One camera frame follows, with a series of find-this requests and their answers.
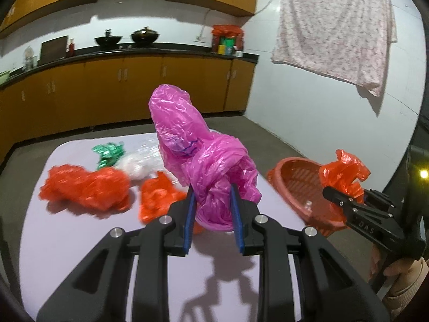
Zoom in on glass jar on counter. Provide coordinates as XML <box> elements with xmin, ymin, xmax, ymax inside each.
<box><xmin>24</xmin><ymin>46</ymin><xmax>37</xmax><ymax>71</ymax></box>

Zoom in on pink plastic bag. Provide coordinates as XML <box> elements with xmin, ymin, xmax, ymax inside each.
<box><xmin>148</xmin><ymin>84</ymin><xmax>262</xmax><ymax>232</ymax></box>

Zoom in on clear bubble wrap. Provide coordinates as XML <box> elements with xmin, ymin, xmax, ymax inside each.
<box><xmin>133</xmin><ymin>133</ymin><xmax>162</xmax><ymax>162</ymax></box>

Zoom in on orange plastic bag piece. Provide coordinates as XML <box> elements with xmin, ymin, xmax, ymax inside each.
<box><xmin>139</xmin><ymin>171</ymin><xmax>187</xmax><ymax>225</ymax></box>

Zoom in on red plastic basket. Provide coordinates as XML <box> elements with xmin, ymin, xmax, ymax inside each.
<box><xmin>267</xmin><ymin>157</ymin><xmax>347</xmax><ymax>237</ymax></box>

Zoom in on large orange plastic bag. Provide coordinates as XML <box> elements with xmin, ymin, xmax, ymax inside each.
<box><xmin>39</xmin><ymin>164</ymin><xmax>131</xmax><ymax>211</ymax></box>

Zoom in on black wok left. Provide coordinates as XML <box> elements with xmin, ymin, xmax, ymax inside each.
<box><xmin>95</xmin><ymin>29</ymin><xmax>122</xmax><ymax>50</ymax></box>

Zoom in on floral hanging cloth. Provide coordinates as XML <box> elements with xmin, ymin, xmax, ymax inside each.
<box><xmin>272</xmin><ymin>0</ymin><xmax>397</xmax><ymax>97</ymax></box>

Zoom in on dark cutting board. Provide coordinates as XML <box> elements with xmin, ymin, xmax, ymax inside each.
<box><xmin>38</xmin><ymin>36</ymin><xmax>68</xmax><ymax>65</ymax></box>

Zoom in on lower wooden kitchen cabinets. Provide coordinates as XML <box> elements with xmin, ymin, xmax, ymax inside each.
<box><xmin>1</xmin><ymin>49</ymin><xmax>258</xmax><ymax>161</ymax></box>

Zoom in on black wok with lid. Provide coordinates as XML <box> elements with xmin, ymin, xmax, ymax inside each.
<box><xmin>131</xmin><ymin>27</ymin><xmax>159</xmax><ymax>48</ymax></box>

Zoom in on red bag on counter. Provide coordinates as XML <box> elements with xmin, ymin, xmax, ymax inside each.
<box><xmin>212</xmin><ymin>25</ymin><xmax>244</xmax><ymax>56</ymax></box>

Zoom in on white plastic bag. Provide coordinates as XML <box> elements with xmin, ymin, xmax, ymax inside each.
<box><xmin>114</xmin><ymin>153</ymin><xmax>162</xmax><ymax>180</ymax></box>

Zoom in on person right hand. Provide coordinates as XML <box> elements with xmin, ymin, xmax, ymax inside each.
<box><xmin>383</xmin><ymin>259</ymin><xmax>420</xmax><ymax>277</ymax></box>

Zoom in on red bottle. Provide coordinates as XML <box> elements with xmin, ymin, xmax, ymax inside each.
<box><xmin>67</xmin><ymin>39</ymin><xmax>75</xmax><ymax>57</ymax></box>

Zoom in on small orange plastic bag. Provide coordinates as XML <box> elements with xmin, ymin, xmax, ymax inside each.
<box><xmin>319</xmin><ymin>149</ymin><xmax>371</xmax><ymax>204</ymax></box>

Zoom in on green plastic bag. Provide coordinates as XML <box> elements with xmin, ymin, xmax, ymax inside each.
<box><xmin>92</xmin><ymin>142</ymin><xmax>125</xmax><ymax>170</ymax></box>

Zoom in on green bowl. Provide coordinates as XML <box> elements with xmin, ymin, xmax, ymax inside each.
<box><xmin>0</xmin><ymin>71</ymin><xmax>10</xmax><ymax>84</ymax></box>

